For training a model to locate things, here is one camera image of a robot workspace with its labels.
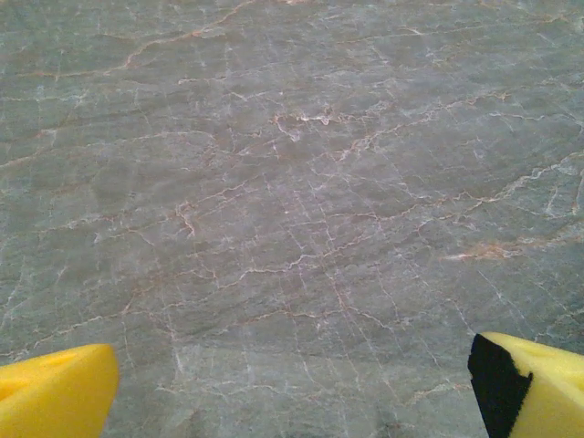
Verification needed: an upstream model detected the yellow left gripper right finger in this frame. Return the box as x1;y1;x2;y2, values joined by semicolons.
467;331;584;438

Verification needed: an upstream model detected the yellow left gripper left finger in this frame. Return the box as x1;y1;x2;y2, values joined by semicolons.
0;343;120;438

